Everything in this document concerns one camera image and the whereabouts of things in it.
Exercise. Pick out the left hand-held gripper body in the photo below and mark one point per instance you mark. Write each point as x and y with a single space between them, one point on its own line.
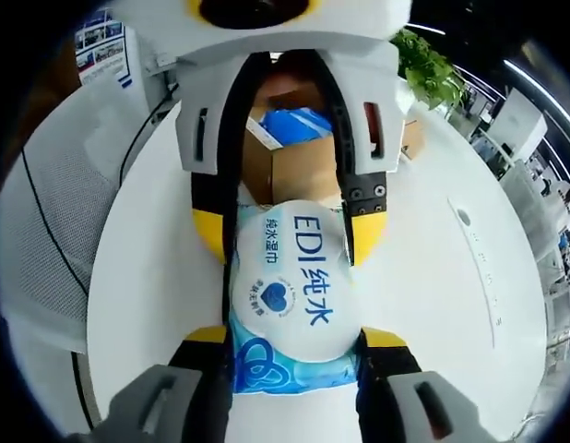
289 32

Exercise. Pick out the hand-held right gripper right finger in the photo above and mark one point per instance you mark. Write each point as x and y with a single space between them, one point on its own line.
386 369

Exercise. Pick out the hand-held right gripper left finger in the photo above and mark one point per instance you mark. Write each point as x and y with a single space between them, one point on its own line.
193 374

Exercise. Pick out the blue tissue pack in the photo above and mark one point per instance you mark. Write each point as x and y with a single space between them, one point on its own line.
294 124

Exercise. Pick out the brown cardboard shoe box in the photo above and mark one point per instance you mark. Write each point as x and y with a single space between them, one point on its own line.
294 171

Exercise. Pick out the blue white wet wipes pack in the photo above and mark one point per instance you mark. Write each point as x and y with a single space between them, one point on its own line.
289 295

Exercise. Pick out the white plant pot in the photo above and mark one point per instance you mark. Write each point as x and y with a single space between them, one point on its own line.
404 99

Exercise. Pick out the green leafy plant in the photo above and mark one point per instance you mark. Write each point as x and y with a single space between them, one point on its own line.
428 69

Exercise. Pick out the table socket strip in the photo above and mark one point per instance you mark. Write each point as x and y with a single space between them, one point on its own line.
464 217

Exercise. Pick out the white mesh office chair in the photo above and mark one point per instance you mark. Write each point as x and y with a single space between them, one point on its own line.
50 184

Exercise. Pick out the blue white wall poster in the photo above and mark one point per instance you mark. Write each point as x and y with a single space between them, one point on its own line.
100 55

